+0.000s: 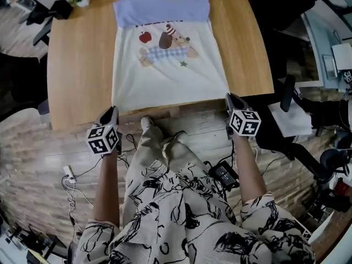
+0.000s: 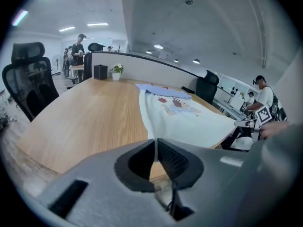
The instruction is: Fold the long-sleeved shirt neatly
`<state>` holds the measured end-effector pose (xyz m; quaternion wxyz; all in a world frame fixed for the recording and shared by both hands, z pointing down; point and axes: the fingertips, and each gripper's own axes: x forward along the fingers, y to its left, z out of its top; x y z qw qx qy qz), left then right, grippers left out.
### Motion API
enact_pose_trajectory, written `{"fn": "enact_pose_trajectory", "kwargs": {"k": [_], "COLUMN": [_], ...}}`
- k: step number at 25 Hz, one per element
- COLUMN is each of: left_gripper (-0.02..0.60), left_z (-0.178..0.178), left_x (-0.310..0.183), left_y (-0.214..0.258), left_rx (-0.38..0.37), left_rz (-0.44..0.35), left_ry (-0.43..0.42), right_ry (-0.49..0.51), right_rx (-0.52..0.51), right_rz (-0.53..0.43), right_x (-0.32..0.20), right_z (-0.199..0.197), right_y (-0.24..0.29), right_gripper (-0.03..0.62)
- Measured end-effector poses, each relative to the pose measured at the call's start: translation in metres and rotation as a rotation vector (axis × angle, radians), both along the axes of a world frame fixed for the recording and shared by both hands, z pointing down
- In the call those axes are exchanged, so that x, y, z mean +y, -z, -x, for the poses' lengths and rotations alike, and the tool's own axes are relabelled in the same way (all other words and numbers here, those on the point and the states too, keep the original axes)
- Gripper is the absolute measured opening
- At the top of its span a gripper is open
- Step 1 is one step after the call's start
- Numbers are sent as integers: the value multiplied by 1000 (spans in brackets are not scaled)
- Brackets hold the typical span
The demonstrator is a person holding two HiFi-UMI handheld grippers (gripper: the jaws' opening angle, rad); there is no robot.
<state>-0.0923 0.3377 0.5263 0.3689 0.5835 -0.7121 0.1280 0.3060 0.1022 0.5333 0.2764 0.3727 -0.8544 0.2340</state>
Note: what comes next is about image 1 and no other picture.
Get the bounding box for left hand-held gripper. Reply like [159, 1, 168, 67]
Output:
[86, 106, 122, 157]

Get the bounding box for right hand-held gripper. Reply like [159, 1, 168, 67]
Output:
[224, 92, 262, 140]

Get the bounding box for white and blue raglan shirt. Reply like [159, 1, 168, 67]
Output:
[111, 0, 230, 112]

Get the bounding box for person's right forearm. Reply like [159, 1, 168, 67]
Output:
[233, 135, 268, 205]

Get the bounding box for person's left forearm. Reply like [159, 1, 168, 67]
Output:
[93, 150, 122, 228]

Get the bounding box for person's left white shoe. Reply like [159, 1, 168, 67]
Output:
[140, 116, 155, 133]

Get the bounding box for person's beige trousers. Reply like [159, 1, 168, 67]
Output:
[120, 119, 210, 217]

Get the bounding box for white paper sheet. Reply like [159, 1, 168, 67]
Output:
[268, 88, 313, 139]

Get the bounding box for white power strip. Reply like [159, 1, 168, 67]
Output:
[62, 164, 76, 183]

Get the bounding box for black screen device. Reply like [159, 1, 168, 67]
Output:
[207, 160, 240, 189]

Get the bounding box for light blue desk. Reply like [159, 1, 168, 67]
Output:
[301, 9, 344, 87]

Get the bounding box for white box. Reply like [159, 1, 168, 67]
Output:
[331, 43, 352, 79]

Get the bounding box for black pen holder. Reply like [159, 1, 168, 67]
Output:
[51, 0, 74, 20]

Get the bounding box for person's patterned white blouse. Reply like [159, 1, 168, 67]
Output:
[75, 161, 316, 264]

